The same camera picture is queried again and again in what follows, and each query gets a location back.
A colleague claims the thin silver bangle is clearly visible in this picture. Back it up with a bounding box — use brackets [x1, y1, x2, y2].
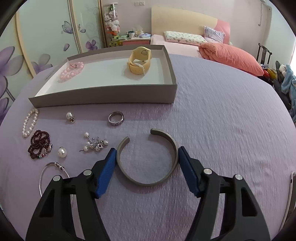
[38, 162, 70, 197]

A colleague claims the single white pearl earring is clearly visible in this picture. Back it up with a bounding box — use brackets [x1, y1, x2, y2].
[58, 147, 67, 158]

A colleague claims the dark red bead bracelet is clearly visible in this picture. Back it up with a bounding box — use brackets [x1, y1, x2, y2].
[28, 129, 53, 159]

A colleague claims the grey cuff bangle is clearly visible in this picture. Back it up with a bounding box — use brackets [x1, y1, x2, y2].
[115, 128, 180, 188]

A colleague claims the white pearl bracelet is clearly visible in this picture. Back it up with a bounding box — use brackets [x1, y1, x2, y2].
[21, 108, 40, 138]

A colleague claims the silver band ring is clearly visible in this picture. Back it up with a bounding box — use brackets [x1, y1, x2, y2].
[108, 111, 125, 126]

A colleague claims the purple textured table cloth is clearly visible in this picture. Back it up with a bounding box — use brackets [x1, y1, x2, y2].
[1, 55, 295, 240]

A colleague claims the pearl pendant with gold loop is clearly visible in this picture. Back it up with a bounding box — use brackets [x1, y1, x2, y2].
[66, 112, 75, 123]

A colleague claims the blue clothes pile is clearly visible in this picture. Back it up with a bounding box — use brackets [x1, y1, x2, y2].
[281, 65, 295, 108]

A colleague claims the folded coral duvet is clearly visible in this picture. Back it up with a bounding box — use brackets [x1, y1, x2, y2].
[199, 42, 264, 76]

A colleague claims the grey cardboard tray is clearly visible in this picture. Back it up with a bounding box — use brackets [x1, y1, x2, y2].
[29, 45, 178, 108]

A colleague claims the dark wooden chair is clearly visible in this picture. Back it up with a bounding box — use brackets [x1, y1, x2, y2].
[256, 43, 273, 65]

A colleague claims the bed with pink sheet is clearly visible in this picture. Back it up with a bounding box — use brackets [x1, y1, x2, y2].
[151, 35, 203, 58]

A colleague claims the yellow wrist watch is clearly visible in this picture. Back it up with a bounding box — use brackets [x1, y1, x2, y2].
[127, 46, 152, 75]

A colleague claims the purple patterned pillow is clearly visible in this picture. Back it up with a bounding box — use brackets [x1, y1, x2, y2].
[203, 26, 225, 43]

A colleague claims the white floral pillow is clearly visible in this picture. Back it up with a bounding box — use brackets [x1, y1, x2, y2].
[164, 31, 207, 46]

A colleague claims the wardrobe with purple flowers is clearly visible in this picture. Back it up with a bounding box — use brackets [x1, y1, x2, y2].
[1, 1, 105, 120]

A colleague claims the pink bedside table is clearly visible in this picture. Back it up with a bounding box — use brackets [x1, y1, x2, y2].
[118, 35, 151, 46]

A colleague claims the beige and pink headboard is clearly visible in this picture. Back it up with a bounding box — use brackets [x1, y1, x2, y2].
[151, 6, 230, 44]

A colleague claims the clear tube of plush toys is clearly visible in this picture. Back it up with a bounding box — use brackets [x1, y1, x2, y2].
[103, 3, 120, 47]

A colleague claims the pink bead bracelet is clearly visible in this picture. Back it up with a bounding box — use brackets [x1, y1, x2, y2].
[58, 61, 85, 82]

